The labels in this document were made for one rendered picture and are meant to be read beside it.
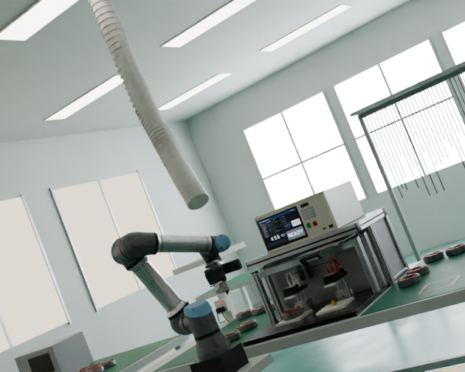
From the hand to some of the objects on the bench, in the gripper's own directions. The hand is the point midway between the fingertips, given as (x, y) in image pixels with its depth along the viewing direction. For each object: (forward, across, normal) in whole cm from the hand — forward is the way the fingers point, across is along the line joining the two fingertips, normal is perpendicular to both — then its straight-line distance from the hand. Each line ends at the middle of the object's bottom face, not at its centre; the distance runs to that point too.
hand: (221, 277), depth 282 cm
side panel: (-61, -49, +80) cm, 112 cm away
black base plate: (-45, -46, +32) cm, 72 cm away
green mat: (-30, -45, +99) cm, 112 cm away
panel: (-66, -46, +45) cm, 92 cm away
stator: (-33, -45, +79) cm, 96 cm away
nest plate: (-38, -43, +42) cm, 71 cm away
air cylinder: (-50, -44, +50) cm, 83 cm away
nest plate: (-51, -44, +21) cm, 70 cm away
